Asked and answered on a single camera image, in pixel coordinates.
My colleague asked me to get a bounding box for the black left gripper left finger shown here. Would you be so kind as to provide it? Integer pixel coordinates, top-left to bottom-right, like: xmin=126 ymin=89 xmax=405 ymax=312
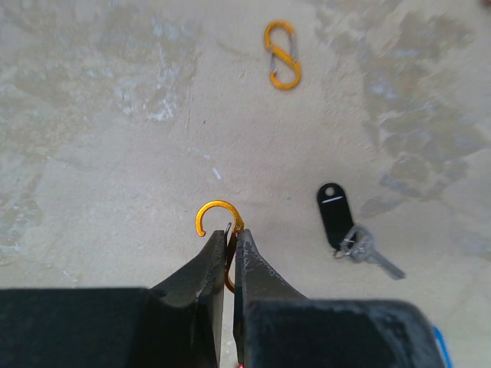
xmin=150 ymin=230 xmax=226 ymax=367

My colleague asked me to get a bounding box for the black tag key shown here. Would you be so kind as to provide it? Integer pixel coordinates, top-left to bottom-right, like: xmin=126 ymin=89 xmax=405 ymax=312
xmin=317 ymin=182 xmax=406 ymax=280

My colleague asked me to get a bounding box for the teal carabiner right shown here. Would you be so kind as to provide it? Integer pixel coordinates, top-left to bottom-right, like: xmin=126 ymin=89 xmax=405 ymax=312
xmin=433 ymin=326 xmax=453 ymax=368

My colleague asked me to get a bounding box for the orange carabiner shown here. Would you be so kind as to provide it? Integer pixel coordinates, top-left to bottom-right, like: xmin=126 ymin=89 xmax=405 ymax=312
xmin=195 ymin=200 xmax=245 ymax=293
xmin=264 ymin=20 xmax=302 ymax=90

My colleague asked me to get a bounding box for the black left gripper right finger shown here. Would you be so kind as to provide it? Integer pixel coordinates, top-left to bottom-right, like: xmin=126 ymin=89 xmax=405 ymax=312
xmin=233 ymin=229 xmax=308 ymax=367

